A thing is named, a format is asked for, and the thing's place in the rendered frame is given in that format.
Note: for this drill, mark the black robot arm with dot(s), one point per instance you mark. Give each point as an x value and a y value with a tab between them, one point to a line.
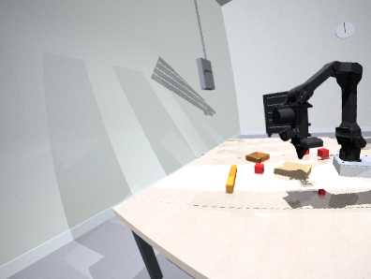
348	134

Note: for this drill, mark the orange square block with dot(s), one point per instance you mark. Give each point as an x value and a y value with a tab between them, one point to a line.
257	157

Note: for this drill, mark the orange rectangular bar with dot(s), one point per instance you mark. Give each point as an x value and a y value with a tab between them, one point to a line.
231	179

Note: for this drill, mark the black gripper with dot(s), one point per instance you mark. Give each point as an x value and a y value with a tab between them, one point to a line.
303	143

